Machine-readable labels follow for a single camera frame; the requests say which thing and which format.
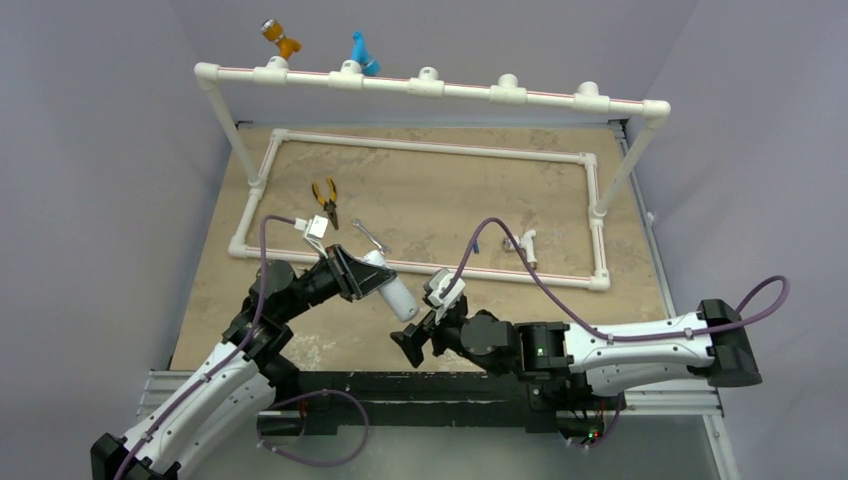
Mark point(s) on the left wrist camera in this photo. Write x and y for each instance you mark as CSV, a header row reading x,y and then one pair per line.
x,y
312,232

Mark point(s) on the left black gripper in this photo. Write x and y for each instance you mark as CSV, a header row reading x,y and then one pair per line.
x,y
353,279

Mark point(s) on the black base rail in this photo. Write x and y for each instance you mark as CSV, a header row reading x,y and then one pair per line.
x,y
324,401

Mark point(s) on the silver wrench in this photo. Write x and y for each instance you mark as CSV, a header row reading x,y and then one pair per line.
x,y
371,237

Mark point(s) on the aluminium table frame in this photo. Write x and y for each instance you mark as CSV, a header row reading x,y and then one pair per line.
x,y
468,370

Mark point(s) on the white PVC pipe frame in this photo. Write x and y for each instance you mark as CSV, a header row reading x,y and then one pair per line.
x,y
427,84

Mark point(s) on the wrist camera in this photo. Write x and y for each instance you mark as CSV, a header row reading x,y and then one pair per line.
x,y
312,232
442,291

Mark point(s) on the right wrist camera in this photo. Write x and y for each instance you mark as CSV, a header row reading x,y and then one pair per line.
x,y
442,291

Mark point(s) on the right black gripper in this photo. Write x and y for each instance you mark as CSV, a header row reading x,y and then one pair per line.
x,y
430,329

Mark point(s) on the blue faucet nozzle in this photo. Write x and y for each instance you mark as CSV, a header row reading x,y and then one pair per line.
x,y
369,65

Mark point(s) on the white plastic faucet tap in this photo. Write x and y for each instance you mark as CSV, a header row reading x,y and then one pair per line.
x,y
524,243

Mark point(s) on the yellow handled pliers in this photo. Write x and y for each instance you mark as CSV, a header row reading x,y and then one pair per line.
x,y
329,202

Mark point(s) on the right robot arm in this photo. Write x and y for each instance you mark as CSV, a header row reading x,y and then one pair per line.
x,y
709,343

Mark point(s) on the orange faucet nozzle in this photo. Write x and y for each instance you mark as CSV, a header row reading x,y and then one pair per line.
x,y
275,34

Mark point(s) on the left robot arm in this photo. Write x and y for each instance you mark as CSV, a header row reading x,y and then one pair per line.
x,y
244,373

